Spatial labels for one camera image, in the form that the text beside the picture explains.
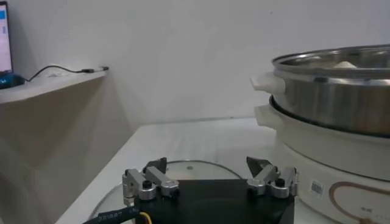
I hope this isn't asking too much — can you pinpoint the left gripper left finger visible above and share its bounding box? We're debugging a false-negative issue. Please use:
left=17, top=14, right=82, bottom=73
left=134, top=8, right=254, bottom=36
left=121, top=157, right=180, bottom=206

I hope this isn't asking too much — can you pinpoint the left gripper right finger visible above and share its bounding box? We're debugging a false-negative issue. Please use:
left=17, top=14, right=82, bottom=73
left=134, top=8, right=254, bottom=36
left=246, top=156, right=299, bottom=199

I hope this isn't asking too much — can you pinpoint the glass pot lid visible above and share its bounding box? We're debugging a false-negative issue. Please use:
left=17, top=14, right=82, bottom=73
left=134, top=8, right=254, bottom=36
left=90, top=160, right=244, bottom=224

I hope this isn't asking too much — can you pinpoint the steel steamer basket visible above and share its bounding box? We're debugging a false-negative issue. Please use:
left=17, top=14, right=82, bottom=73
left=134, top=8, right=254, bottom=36
left=250, top=44, right=390, bottom=138

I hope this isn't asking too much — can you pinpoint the white electric cooker base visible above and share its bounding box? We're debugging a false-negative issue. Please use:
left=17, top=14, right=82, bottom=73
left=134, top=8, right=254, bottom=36
left=254, top=97, right=390, bottom=224

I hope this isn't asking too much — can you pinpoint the white side table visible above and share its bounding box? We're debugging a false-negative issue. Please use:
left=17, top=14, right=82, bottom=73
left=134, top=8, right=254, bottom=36
left=0, top=69, right=110, bottom=105

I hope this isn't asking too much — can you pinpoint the blue computer mouse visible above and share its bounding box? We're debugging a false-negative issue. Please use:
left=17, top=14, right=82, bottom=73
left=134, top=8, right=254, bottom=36
left=0, top=72, right=27, bottom=90

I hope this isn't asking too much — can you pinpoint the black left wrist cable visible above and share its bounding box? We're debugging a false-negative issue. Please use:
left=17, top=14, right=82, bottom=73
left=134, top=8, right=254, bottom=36
left=82, top=206, right=153, bottom=224

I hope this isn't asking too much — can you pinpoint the black cable with plug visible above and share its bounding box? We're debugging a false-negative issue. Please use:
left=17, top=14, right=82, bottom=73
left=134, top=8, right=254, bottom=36
left=26, top=65, right=101, bottom=83

